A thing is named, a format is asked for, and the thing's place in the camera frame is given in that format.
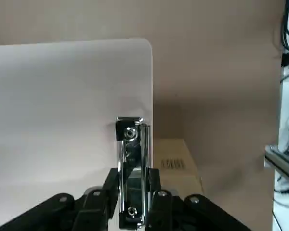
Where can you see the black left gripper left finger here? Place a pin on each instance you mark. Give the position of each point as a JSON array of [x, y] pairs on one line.
[[86, 211]]

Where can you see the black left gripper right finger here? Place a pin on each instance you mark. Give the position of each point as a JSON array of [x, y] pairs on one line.
[[178, 214]]

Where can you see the brown cardboard box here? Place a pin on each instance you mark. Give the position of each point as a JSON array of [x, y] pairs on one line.
[[173, 149]]

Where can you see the aluminium frame post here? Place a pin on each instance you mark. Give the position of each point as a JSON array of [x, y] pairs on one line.
[[279, 156]]

